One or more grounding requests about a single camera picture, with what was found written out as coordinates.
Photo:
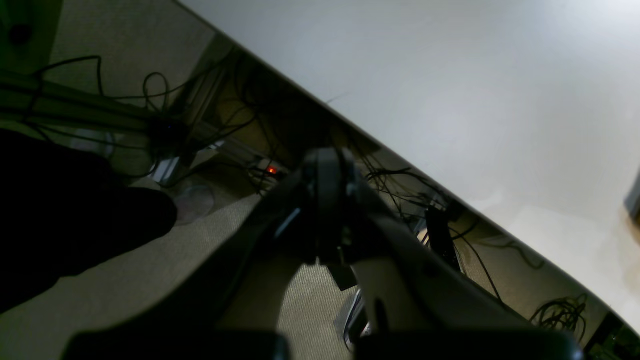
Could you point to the power strip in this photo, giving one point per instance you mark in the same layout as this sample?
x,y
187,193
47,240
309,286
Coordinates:
x,y
265,173

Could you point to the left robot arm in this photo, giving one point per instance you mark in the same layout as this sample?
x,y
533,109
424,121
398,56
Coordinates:
x,y
63,211

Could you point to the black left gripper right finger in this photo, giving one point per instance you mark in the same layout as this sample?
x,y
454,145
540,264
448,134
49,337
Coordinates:
x,y
418,306

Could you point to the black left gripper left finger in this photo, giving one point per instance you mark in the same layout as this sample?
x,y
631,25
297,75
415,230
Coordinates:
x,y
228,308

